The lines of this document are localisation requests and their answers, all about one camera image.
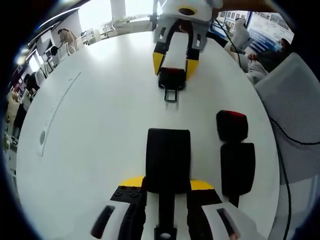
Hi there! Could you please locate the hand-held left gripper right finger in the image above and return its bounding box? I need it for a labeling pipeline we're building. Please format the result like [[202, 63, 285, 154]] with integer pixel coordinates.
[[188, 178, 266, 240]]

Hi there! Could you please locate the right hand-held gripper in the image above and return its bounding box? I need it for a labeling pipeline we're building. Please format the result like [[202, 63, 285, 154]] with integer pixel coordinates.
[[152, 0, 225, 81]]

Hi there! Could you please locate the black cable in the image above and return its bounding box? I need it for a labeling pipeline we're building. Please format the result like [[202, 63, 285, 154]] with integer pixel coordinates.
[[213, 18, 320, 146], [275, 122, 293, 240]]

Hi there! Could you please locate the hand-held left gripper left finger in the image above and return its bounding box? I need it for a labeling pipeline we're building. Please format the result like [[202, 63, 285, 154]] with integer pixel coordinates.
[[90, 175, 148, 240]]

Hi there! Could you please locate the white office chair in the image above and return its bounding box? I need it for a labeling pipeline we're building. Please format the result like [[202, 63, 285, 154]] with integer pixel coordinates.
[[80, 27, 102, 46]]

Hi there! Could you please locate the grey mesh office chair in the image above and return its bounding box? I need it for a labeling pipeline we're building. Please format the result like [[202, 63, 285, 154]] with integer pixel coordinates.
[[252, 52, 320, 186]]

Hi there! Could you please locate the blue printed wall board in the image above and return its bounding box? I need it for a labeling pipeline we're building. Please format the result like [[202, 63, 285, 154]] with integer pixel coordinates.
[[249, 11, 295, 52]]

